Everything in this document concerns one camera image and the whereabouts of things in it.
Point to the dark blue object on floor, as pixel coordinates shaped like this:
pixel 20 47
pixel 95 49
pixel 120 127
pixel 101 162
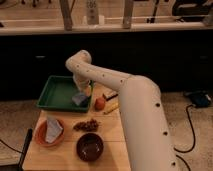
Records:
pixel 199 98

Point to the brown black brush block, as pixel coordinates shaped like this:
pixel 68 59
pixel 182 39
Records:
pixel 110 95

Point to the orange fruit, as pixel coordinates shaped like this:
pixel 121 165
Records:
pixel 99 103

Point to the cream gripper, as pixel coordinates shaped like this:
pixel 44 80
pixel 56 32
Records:
pixel 84 87

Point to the green plastic tray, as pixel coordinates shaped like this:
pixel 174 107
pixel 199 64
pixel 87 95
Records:
pixel 57 95

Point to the bunch of brown grapes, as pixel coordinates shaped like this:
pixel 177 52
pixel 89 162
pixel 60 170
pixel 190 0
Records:
pixel 87 126

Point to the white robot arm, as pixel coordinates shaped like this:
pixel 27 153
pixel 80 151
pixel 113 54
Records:
pixel 142 115

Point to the blue sponge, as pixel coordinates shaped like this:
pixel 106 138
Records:
pixel 80 99

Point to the yellow banana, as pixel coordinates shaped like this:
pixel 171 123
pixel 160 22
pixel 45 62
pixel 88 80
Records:
pixel 111 108

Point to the black bar left of table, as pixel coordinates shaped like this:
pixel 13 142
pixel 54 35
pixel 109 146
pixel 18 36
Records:
pixel 27 141

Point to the dark red bowl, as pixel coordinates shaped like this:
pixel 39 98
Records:
pixel 89 147

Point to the white folded cloth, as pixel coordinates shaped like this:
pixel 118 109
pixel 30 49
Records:
pixel 54 129

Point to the orange bowl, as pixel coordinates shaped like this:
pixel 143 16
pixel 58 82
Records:
pixel 41 131

